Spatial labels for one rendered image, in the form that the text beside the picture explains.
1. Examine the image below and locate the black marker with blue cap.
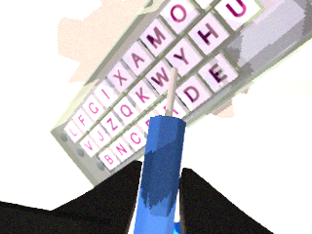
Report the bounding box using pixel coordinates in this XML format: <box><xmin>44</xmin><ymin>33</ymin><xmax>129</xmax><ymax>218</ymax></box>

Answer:
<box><xmin>173</xmin><ymin>222</ymin><xmax>181</xmax><ymax>234</ymax></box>

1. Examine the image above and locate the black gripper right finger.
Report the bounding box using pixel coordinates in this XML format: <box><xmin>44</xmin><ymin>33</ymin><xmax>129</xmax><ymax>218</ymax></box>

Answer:
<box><xmin>178</xmin><ymin>168</ymin><xmax>275</xmax><ymax>234</ymax></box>

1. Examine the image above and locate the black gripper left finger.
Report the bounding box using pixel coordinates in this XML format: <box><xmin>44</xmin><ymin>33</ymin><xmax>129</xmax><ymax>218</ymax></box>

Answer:
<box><xmin>0</xmin><ymin>160</ymin><xmax>142</xmax><ymax>234</ymax></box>

